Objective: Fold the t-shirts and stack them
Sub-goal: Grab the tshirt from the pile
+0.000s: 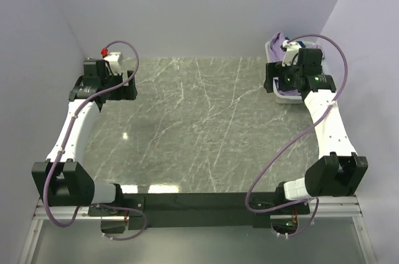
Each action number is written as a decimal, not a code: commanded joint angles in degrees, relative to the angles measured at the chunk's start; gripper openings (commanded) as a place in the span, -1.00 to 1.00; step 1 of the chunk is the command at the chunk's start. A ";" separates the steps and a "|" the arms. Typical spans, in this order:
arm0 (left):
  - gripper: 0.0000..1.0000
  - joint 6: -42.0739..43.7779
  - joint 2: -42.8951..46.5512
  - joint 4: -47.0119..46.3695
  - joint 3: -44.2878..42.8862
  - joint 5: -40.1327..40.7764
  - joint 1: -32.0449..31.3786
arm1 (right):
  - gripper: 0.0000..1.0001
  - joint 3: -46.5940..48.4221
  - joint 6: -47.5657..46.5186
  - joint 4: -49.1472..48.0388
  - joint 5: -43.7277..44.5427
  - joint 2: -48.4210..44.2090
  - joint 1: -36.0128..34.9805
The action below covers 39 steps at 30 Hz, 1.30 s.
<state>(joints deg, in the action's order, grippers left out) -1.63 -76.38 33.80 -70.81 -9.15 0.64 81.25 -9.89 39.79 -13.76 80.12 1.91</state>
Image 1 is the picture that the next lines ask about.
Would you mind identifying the purple t shirt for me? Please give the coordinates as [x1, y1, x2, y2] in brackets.
[265, 32, 324, 104]

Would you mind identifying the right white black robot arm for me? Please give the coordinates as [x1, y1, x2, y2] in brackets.
[264, 44, 368, 201]

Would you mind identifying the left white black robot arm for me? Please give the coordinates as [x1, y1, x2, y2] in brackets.
[32, 52, 137, 217]

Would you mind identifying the white laundry basket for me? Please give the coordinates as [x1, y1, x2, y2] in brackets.
[265, 32, 324, 104]

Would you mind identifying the black base beam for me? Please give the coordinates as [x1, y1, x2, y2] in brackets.
[88, 192, 310, 230]

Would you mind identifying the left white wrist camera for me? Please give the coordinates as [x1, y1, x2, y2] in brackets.
[101, 48, 123, 75]

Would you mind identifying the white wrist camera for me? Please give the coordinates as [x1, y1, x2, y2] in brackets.
[281, 40, 302, 66]
[101, 48, 123, 75]

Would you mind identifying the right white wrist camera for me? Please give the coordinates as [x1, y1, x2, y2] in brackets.
[281, 40, 302, 66]

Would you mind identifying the aluminium rail frame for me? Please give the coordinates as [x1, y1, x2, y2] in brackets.
[19, 197, 376, 263]

